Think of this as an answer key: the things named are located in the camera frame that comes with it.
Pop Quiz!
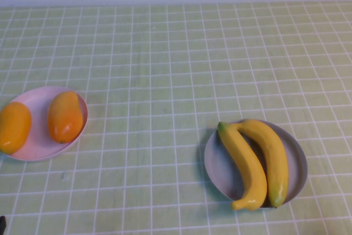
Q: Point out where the pink round plate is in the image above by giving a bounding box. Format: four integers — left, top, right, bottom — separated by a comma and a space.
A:
0, 85, 89, 162

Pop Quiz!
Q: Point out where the oblong orange toy mango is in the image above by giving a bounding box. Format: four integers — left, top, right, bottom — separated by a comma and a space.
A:
0, 101, 32, 155

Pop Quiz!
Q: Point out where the yellow toy banana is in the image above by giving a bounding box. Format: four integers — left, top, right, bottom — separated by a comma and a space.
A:
218, 121, 268, 211
238, 119, 289, 209

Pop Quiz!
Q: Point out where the green checked tablecloth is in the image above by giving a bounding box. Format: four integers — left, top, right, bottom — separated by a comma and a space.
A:
0, 1, 352, 235

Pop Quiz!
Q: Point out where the blue round plate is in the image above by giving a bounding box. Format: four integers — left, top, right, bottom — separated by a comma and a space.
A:
203, 118, 308, 210

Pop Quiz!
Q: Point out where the curved yellow-orange toy mango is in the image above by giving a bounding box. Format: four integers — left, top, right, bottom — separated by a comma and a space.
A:
48, 91, 84, 144

